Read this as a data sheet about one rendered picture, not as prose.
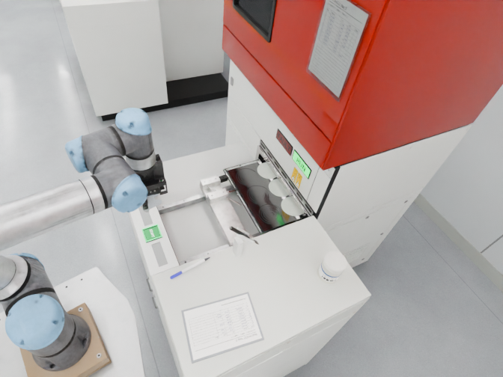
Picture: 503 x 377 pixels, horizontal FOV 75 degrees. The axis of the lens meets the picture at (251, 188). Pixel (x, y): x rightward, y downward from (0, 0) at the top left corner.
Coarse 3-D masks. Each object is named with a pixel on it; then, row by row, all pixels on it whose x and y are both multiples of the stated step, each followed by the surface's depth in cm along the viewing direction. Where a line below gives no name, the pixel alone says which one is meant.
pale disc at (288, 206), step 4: (284, 200) 137; (288, 200) 138; (292, 200) 138; (284, 204) 136; (288, 204) 136; (292, 204) 137; (284, 208) 135; (288, 208) 135; (292, 208) 135; (296, 208) 136; (288, 212) 134; (292, 212) 134; (296, 212) 134; (300, 212) 134
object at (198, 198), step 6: (228, 186) 146; (186, 198) 139; (192, 198) 139; (198, 198) 140; (204, 198) 142; (168, 204) 136; (174, 204) 136; (180, 204) 137; (186, 204) 139; (162, 210) 135; (168, 210) 136
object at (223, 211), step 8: (208, 192) 138; (208, 200) 136; (224, 200) 137; (216, 208) 134; (224, 208) 134; (232, 208) 134; (216, 216) 131; (224, 216) 131; (232, 216) 132; (224, 224) 129; (232, 224) 129; (240, 224) 130; (224, 232) 127; (232, 232) 127; (232, 240) 125
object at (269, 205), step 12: (240, 168) 147; (252, 168) 147; (240, 180) 142; (252, 180) 143; (264, 180) 144; (240, 192) 138; (252, 192) 139; (264, 192) 139; (252, 204) 134; (264, 204) 135; (276, 204) 136; (264, 216) 131; (276, 216) 132; (288, 216) 132; (300, 216) 133; (264, 228) 127
